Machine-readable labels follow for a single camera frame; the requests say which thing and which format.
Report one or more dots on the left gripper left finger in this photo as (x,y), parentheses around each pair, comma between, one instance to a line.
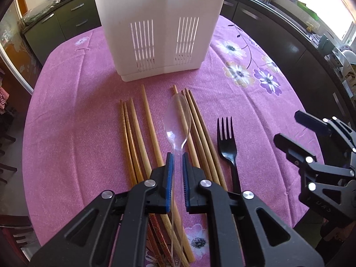
(112,229)

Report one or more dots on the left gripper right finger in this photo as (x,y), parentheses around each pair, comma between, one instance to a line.
(242,229)

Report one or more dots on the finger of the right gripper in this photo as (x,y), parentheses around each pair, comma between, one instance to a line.
(297,150)
(341,134)

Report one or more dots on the clear plastic spoon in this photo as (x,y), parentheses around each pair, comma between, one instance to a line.
(177,187)

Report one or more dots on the dark kitchen counter right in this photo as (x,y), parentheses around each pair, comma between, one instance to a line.
(314,81)

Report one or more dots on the dark kitchen cabinet left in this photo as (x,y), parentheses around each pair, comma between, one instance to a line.
(69,19)

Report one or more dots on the wooden chopstick right group outer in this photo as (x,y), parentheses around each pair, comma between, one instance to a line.
(212,151)

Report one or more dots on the wooden chopstick group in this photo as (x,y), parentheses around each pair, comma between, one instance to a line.
(196,138)
(212,151)
(211,166)

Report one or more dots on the wooden chopstick right group inner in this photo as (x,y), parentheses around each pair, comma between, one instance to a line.
(196,138)

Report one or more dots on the black plastic fork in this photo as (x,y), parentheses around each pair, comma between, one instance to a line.
(227,149)

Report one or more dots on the wooden chopstick right group middle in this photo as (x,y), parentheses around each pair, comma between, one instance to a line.
(211,166)

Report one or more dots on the pink floral tablecloth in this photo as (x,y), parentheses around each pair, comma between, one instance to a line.
(74,141)

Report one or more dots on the light wooden chopstick under spoon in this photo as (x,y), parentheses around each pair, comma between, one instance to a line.
(192,147)

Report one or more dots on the white plastic utensil holder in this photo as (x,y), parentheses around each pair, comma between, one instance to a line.
(152,37)

